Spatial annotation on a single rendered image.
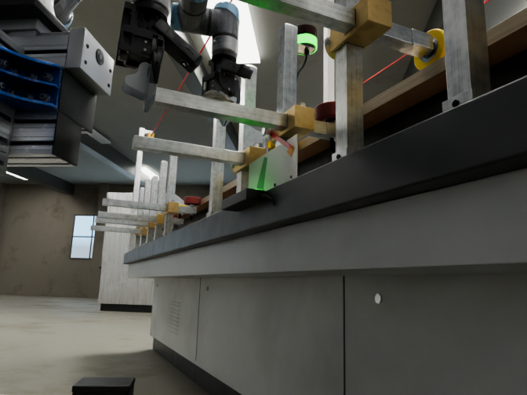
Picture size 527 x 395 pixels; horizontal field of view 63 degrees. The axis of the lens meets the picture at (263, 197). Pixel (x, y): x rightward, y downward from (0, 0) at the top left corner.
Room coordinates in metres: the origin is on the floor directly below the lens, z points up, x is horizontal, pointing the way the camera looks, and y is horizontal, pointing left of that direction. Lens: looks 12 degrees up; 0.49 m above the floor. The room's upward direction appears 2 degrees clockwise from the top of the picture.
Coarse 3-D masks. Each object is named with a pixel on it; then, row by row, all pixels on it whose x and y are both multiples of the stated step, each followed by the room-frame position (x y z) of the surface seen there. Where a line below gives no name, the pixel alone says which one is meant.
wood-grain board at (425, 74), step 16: (512, 16) 0.58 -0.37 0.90; (496, 32) 0.61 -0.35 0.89; (512, 32) 0.58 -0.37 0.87; (496, 48) 0.63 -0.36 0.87; (512, 48) 0.62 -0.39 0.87; (432, 64) 0.73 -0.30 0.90; (416, 80) 0.76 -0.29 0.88; (432, 80) 0.74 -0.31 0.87; (384, 96) 0.85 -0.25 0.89; (400, 96) 0.81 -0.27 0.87; (416, 96) 0.81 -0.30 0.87; (368, 112) 0.90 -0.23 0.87; (384, 112) 0.89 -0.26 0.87; (368, 128) 0.99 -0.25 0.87; (304, 144) 1.16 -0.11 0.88; (320, 144) 1.13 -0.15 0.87; (224, 192) 1.79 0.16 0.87
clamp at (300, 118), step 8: (288, 112) 0.89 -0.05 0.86; (296, 112) 0.86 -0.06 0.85; (304, 112) 0.87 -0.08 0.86; (312, 112) 0.88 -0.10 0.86; (288, 120) 0.89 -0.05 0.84; (296, 120) 0.86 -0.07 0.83; (304, 120) 0.87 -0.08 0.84; (312, 120) 0.88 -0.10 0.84; (288, 128) 0.89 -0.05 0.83; (296, 128) 0.87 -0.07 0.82; (304, 128) 0.87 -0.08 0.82; (312, 128) 0.88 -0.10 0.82; (280, 136) 0.93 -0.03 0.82; (288, 136) 0.93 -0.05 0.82
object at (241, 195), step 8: (240, 192) 0.97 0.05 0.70; (248, 192) 0.93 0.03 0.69; (256, 192) 0.94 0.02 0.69; (264, 192) 0.95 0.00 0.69; (224, 200) 1.06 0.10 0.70; (232, 200) 1.01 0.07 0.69; (240, 200) 0.96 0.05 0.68; (248, 200) 0.95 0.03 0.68; (256, 200) 0.94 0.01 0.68; (264, 200) 0.95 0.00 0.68; (272, 200) 0.91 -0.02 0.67; (224, 208) 1.07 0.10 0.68; (232, 208) 1.06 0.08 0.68; (240, 208) 1.06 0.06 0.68
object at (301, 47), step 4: (300, 44) 0.95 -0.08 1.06; (304, 44) 0.95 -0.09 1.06; (308, 44) 0.95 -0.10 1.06; (312, 44) 0.95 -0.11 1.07; (300, 48) 0.96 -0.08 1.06; (304, 48) 0.96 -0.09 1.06; (308, 48) 0.96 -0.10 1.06; (312, 48) 0.96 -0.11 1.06; (300, 52) 0.98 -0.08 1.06; (304, 52) 0.97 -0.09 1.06; (308, 52) 0.97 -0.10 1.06; (312, 52) 0.98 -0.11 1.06; (304, 60) 0.97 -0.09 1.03; (304, 64) 0.97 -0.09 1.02; (300, 68) 0.97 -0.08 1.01; (296, 76) 0.96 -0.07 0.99; (296, 80) 0.96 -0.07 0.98
